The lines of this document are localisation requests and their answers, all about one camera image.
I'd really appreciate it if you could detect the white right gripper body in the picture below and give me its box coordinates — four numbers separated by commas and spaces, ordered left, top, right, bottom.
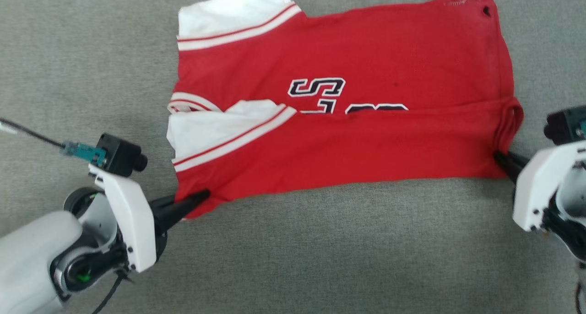
512, 139, 586, 233

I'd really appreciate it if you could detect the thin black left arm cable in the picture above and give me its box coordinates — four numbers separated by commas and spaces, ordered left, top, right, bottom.
92, 268, 134, 314

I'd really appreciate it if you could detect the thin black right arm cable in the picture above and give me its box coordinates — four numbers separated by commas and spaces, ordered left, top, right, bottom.
575, 259, 586, 314

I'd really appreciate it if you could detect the black cable with teal connector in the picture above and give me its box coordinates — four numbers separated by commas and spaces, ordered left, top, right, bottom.
0, 117, 107, 166

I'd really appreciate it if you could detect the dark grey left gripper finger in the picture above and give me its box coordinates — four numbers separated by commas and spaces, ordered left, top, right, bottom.
153, 189, 212, 234

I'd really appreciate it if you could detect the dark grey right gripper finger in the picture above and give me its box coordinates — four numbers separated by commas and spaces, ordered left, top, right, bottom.
493, 150, 528, 185

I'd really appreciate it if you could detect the red and white jersey shirt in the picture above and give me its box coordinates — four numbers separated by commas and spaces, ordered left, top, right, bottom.
166, 0, 525, 219

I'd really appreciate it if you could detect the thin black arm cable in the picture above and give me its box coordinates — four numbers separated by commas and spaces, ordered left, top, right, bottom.
575, 259, 586, 314
92, 268, 134, 314

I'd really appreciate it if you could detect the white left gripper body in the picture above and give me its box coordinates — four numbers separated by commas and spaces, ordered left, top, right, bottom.
88, 163, 168, 274

